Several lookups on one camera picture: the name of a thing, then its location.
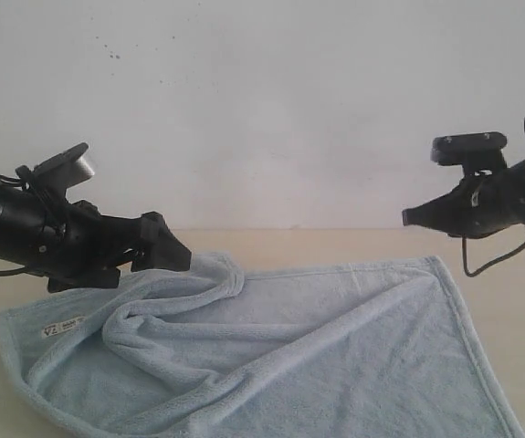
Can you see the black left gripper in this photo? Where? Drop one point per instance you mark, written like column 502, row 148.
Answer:
column 97, row 245

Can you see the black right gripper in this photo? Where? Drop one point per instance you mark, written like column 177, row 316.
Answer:
column 477, row 208

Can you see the light blue fluffy towel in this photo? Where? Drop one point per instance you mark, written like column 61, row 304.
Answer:
column 385, row 349

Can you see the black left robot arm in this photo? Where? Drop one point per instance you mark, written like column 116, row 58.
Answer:
column 33, row 223

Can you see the white printed label sticker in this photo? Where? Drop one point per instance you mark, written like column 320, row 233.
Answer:
column 61, row 327

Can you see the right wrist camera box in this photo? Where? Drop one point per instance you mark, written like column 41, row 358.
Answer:
column 475, row 153

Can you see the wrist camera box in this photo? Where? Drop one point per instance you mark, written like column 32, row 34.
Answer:
column 66, row 169
column 475, row 153

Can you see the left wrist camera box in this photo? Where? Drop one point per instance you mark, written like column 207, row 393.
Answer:
column 66, row 169

